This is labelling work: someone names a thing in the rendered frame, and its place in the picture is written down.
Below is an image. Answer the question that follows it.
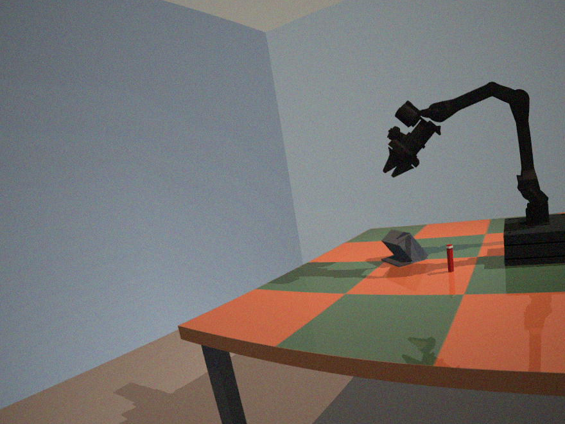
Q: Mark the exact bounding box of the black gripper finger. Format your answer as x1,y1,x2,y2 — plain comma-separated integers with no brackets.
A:
383,147,405,173
392,159,414,177

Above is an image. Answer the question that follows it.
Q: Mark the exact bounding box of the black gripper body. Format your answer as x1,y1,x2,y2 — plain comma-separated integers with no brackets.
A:
388,131,426,168

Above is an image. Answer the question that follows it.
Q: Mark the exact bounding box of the dark grey square panel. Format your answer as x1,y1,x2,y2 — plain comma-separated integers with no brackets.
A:
381,229,428,267

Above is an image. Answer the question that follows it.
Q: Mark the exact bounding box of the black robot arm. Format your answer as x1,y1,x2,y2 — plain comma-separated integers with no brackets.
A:
395,82,550,226

